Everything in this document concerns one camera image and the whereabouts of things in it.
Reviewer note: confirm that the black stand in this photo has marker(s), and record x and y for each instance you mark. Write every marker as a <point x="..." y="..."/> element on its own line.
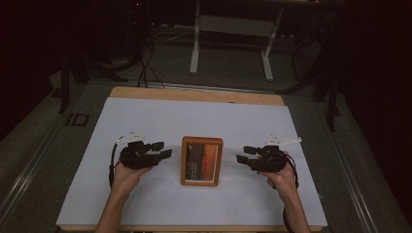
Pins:
<point x="64" y="84"/>
<point x="330" y="106"/>

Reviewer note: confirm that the white table mat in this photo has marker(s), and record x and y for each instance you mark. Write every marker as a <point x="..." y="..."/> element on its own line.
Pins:
<point x="200" y="119"/>

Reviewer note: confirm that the metal floor rail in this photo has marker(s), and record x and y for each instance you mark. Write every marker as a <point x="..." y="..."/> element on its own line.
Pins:
<point x="351" y="181"/>
<point x="29" y="171"/>

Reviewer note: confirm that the wooden picture frame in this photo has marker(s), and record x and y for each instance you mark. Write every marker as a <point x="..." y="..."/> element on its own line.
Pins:
<point x="201" y="161"/>

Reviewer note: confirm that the person's right hand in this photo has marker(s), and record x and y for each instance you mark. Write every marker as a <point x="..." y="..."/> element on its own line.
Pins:
<point x="281" y="181"/>

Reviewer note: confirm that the white metal stand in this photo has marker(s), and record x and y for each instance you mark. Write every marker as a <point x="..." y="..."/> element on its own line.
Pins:
<point x="195" y="48"/>

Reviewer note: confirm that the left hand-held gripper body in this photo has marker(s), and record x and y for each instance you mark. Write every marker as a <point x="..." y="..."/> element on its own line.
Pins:
<point x="137" y="157"/>

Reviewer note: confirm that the black floor bracket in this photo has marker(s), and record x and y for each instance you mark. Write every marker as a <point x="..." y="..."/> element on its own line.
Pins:
<point x="77" y="119"/>

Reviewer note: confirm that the person's left hand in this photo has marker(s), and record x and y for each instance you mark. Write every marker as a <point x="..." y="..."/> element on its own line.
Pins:
<point x="128" y="178"/>

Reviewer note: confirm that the wooden table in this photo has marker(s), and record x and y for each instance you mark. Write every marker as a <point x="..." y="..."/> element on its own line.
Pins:
<point x="194" y="94"/>

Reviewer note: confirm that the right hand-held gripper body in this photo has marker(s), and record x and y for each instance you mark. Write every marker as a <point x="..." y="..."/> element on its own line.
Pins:
<point x="270" y="160"/>

